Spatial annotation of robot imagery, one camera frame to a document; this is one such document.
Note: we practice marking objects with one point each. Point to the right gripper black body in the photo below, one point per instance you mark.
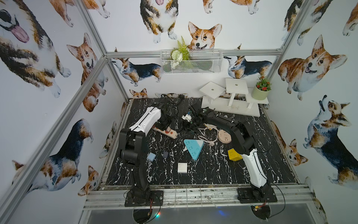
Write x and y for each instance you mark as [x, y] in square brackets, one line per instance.
[192, 124]

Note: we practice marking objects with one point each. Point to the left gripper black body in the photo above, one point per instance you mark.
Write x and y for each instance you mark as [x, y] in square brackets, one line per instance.
[173, 118]

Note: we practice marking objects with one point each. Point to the beige power strip with plugs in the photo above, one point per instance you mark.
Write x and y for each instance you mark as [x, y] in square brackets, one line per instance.
[169, 132]

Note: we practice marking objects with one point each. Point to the teal triangular power strip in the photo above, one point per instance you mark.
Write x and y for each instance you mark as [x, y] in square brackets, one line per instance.
[194, 147]

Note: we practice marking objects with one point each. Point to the dark grey small plug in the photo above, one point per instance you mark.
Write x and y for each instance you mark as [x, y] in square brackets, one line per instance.
[165, 155]

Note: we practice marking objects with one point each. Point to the light blue plug adapter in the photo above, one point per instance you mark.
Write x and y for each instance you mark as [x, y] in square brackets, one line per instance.
[151, 157]

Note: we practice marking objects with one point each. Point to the white square plug adapter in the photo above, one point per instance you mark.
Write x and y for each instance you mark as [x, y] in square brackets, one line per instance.
[182, 168]

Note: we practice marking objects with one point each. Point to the yellow cube socket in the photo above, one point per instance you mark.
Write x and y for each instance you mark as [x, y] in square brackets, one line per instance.
[233, 155]

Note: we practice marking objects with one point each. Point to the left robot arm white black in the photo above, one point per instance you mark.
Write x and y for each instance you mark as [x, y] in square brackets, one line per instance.
[133, 148]

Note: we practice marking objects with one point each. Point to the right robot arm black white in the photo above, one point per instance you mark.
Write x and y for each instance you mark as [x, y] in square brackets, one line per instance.
[243, 140]

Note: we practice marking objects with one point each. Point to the white wooden display stand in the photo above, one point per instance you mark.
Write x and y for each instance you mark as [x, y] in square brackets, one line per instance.
[235, 98]

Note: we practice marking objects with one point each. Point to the green fern white flower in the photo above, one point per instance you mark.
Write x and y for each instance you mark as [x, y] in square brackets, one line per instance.
[179, 54]

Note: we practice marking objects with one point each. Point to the green pot red flowers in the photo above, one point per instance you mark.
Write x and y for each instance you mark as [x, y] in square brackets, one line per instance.
[262, 88]

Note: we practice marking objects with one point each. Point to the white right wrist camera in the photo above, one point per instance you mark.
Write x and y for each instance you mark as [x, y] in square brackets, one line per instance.
[187, 117]

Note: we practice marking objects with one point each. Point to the white wire wall basket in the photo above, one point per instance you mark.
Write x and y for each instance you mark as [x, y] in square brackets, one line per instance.
[201, 61]

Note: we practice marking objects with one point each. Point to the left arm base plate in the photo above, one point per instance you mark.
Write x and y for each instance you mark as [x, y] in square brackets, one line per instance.
[135, 198]

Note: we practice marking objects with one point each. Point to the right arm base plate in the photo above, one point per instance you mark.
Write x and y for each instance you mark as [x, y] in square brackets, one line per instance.
[250, 195]

